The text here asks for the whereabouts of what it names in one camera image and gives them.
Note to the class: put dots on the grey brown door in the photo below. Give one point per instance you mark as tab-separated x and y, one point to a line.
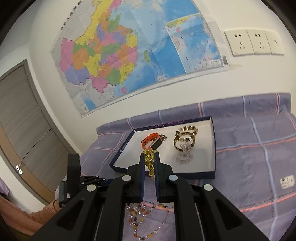
27	120

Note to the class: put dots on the orange watch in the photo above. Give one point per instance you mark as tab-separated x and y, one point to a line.
150	140

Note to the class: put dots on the person's left forearm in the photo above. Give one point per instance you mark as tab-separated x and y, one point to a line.
23	220

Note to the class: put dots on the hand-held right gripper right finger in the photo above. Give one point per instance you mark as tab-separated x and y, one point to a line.
157	183

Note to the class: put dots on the colourful wall map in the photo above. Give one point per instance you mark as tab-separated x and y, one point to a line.
138	46

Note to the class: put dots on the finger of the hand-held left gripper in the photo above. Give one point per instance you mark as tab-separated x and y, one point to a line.
97	182

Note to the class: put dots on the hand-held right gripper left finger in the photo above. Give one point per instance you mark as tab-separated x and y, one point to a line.
142	180

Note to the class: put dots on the white wall switch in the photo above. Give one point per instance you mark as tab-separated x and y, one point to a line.
275	42

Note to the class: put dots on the white wall socket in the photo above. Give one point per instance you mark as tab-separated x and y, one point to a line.
258	41
239	42

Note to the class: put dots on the purple cloth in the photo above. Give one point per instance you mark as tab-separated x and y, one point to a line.
4	187

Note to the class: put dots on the dark purple shallow box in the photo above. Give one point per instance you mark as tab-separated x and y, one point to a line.
203	160

